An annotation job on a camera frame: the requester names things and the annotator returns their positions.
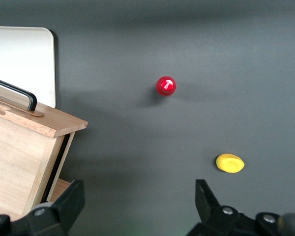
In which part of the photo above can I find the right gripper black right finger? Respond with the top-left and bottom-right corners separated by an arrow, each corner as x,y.
186,179 -> 257,236

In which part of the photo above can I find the wooden drawer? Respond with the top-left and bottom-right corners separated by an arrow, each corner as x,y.
0,82 -> 89,222

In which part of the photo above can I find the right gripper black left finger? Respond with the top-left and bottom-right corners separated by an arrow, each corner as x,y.
27,179 -> 86,236

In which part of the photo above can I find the wooden drawer cabinet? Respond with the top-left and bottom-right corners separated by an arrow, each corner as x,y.
47,177 -> 76,203

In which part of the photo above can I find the beige rectangular tray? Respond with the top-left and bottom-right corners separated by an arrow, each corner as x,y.
0,26 -> 57,109

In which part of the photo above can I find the red bottle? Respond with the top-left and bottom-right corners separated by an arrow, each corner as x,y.
155,75 -> 177,97

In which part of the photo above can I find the black metal drawer handle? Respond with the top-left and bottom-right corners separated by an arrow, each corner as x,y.
0,76 -> 38,112

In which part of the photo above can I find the yellow toy fruit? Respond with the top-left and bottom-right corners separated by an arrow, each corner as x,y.
215,153 -> 246,174

